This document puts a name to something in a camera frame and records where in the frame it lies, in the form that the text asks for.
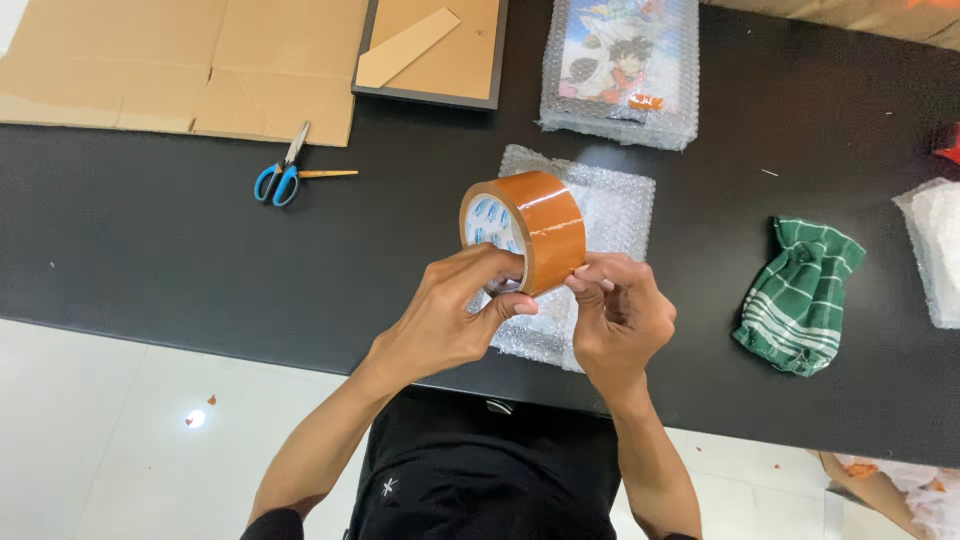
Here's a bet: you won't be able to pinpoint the person's right hand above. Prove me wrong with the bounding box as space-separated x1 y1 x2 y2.
563 252 678 393

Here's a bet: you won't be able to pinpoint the person's left hand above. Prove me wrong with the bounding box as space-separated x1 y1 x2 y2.
372 242 540 378

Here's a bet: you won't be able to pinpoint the brown packing tape roll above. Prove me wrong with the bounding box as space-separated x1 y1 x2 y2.
459 170 588 298

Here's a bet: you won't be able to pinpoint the bubble-wrapped flat package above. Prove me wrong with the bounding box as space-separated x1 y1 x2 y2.
466 144 657 374

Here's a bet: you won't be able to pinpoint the person's black shirt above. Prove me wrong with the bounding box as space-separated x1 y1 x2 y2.
240 385 702 540

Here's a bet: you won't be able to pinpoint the green striped cloth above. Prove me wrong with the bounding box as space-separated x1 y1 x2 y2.
732 216 867 378

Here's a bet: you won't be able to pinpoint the clear bubble wrap bundle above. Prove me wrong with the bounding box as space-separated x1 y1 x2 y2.
891 177 960 330

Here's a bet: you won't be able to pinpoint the pile of bubble wrap scraps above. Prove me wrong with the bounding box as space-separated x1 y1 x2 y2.
808 450 960 540

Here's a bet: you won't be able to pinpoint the flattened cardboard sheet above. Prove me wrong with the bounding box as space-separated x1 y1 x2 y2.
0 0 370 148

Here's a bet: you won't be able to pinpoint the red object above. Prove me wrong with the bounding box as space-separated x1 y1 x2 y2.
933 122 960 166

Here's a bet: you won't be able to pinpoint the blue-handled scissors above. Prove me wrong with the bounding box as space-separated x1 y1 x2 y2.
253 120 360 208

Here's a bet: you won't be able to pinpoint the bubble-wrapped cartoon picture frame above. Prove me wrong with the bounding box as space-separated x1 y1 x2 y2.
539 0 701 152

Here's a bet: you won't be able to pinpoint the black picture frame cardboard back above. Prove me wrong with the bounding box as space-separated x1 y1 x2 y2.
351 0 510 112

